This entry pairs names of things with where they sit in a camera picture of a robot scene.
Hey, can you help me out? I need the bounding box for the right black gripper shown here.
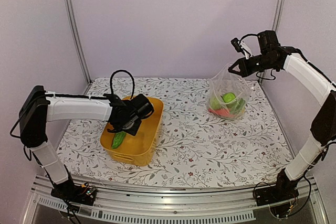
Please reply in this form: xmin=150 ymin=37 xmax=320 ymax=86
xmin=229 ymin=53 xmax=278 ymax=77

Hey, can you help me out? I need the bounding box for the clear zip top bag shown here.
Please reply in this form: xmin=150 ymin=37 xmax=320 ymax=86
xmin=207 ymin=64 xmax=254 ymax=120

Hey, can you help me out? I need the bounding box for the yellow plastic basket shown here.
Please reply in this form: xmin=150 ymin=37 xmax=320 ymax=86
xmin=100 ymin=97 xmax=164 ymax=166

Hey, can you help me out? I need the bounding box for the green toy lettuce leaf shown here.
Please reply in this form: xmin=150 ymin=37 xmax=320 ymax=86
xmin=232 ymin=98 xmax=246 ymax=113

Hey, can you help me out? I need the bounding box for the orange toy carrot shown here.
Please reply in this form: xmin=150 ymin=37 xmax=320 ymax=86
xmin=208 ymin=108 xmax=237 ymax=119

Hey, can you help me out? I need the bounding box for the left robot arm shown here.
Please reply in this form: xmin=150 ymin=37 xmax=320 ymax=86
xmin=13 ymin=86 xmax=154 ymax=200

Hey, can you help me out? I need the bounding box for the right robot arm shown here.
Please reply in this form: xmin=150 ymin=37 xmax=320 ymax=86
xmin=228 ymin=46 xmax=335 ymax=201

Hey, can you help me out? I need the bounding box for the green toy cucumber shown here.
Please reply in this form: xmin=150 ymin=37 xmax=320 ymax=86
xmin=111 ymin=131 xmax=126 ymax=149

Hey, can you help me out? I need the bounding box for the floral table mat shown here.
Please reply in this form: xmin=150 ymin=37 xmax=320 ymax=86
xmin=57 ymin=77 xmax=292 ymax=188

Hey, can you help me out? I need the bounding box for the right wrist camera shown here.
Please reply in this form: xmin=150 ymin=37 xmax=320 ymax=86
xmin=230 ymin=38 xmax=253 ymax=59

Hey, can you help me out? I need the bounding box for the left black cable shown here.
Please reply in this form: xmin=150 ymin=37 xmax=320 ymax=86
xmin=109 ymin=69 xmax=135 ymax=101

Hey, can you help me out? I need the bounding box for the black cable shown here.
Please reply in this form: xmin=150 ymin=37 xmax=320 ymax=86
xmin=238 ymin=33 xmax=336 ymax=88
xmin=109 ymin=69 xmax=135 ymax=101

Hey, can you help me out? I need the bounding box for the right black cable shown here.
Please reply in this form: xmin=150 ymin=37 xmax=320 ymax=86
xmin=238 ymin=33 xmax=336 ymax=88

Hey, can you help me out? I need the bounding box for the front aluminium rail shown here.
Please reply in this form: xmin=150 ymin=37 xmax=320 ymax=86
xmin=23 ymin=175 xmax=329 ymax=223

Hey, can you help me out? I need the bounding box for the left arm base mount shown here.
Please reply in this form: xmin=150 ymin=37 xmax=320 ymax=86
xmin=51 ymin=178 xmax=97 ymax=206

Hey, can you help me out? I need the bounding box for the right aluminium frame post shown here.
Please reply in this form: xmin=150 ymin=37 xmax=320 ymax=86
xmin=272 ymin=0 xmax=285 ymax=33

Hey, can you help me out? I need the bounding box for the aluminium frame post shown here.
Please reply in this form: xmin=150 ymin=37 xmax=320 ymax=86
xmin=64 ymin=0 xmax=92 ymax=85
xmin=272 ymin=0 xmax=285 ymax=33

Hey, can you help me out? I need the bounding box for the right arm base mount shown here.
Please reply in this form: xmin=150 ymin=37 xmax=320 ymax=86
xmin=253 ymin=169 xmax=299 ymax=219

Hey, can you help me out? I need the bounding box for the left aluminium frame post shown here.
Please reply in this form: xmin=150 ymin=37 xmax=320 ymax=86
xmin=64 ymin=0 xmax=92 ymax=85

